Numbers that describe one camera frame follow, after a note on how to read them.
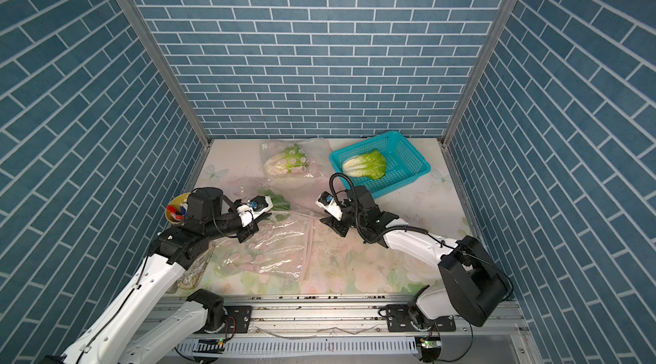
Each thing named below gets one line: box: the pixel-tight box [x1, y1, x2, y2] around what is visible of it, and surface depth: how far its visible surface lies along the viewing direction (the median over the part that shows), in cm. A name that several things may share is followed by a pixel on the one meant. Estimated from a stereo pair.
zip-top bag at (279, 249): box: [213, 211, 315, 282], surface depth 88 cm
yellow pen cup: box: [164, 192, 192, 224], surface depth 85 cm
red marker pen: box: [165, 205, 184, 220], surface depth 84 cm
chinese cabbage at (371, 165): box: [341, 148, 387, 181], surface depth 104 cm
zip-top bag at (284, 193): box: [225, 176, 319, 218], surface depth 106 cm
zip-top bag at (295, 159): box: [259, 137, 333, 182], surface depth 107 cm
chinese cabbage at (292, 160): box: [263, 143, 310, 176], surface depth 106 cm
